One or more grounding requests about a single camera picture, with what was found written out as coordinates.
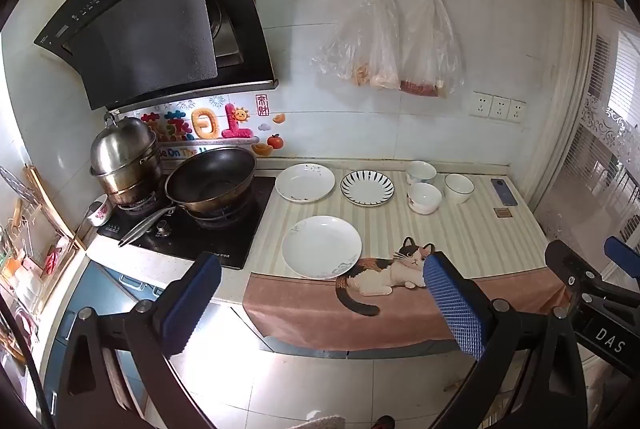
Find white bowl blue rim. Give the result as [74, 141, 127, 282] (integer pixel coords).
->
[444, 173, 475, 204]

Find black range hood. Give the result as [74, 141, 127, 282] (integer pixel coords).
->
[33, 0, 278, 111]

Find white plate black stripes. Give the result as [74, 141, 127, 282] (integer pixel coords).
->
[340, 170, 395, 206]

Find striped cat print counter mat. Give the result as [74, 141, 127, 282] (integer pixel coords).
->
[242, 166, 571, 352]

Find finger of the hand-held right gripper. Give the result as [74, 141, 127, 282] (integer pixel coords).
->
[544, 239, 640, 310]
[603, 236, 640, 273]

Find blue cabinet door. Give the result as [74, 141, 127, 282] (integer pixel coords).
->
[42, 259, 166, 429]

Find small white cup red print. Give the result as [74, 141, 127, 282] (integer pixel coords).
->
[86, 198, 113, 227]

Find black gas stove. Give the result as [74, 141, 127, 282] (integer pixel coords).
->
[96, 176, 277, 271]

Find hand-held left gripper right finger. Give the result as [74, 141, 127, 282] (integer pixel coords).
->
[423, 251, 589, 429]

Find blue smartphone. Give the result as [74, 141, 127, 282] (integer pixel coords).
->
[490, 178, 517, 206]

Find window with metal grille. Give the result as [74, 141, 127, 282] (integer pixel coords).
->
[535, 4, 640, 255]

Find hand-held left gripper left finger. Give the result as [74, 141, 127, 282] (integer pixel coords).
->
[52, 251, 223, 429]

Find clear plastic bag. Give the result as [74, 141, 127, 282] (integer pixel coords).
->
[312, 0, 402, 88]
[399, 0, 466, 100]

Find colourful wall sticker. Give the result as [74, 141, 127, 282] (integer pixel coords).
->
[122, 96, 288, 157]

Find large white plate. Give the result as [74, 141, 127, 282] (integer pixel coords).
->
[281, 215, 363, 280]

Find black wok with steel handle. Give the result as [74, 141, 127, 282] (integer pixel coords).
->
[118, 146, 257, 248]

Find stainless steel steamer pot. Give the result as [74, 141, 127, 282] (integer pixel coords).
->
[90, 111, 165, 210]

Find white bowl floral print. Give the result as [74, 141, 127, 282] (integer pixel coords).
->
[407, 182, 443, 215]
[405, 160, 438, 187]

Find wire storage rack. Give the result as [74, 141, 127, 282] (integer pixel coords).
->
[0, 166, 91, 360]

